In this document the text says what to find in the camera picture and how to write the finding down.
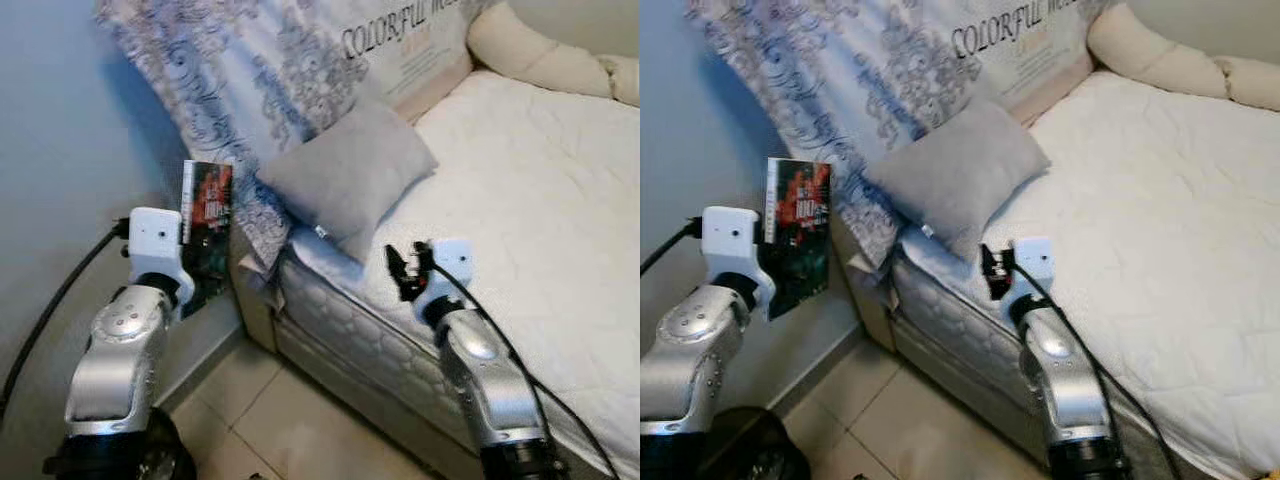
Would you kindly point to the grey pillow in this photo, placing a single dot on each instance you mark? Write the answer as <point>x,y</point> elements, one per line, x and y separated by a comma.
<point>960,170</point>
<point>345,175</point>

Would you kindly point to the dark illustrated cover book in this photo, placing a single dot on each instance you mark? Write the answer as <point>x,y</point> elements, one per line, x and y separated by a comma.
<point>210,210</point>
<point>800,210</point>

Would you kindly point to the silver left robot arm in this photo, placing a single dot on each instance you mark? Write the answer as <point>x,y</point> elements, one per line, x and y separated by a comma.
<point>115,350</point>
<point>690,350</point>

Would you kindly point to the white honeycomb quilted mattress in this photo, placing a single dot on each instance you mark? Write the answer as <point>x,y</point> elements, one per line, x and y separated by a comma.
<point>940,320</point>
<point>340,320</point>

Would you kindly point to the beige bed base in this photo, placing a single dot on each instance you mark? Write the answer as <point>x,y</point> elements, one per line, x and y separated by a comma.
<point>930,385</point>
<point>330,378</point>

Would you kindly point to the white quilted mattress topper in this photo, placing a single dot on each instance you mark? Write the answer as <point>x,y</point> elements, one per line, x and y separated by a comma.
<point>1150,200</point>
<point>540,200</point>

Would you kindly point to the beige knotted bolster cushion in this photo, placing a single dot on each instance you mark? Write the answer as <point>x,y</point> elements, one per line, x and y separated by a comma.
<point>530,55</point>
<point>1150,55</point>

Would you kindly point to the grey floral printed headboard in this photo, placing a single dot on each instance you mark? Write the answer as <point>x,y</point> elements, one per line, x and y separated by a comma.
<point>250,60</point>
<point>850,60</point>

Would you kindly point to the black round trash bin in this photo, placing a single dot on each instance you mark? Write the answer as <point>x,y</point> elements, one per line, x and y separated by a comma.
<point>175,450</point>
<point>775,445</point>

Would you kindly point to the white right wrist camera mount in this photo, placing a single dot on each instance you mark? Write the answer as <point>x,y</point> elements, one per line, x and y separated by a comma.
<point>1035,260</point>
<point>452,262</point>

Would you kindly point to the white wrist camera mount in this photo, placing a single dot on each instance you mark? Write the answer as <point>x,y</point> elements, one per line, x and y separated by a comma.
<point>1035,260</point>
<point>452,262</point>
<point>725,240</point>
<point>155,240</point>

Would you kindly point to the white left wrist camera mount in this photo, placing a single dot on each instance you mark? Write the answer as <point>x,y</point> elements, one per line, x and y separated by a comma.
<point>155,240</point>
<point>725,240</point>

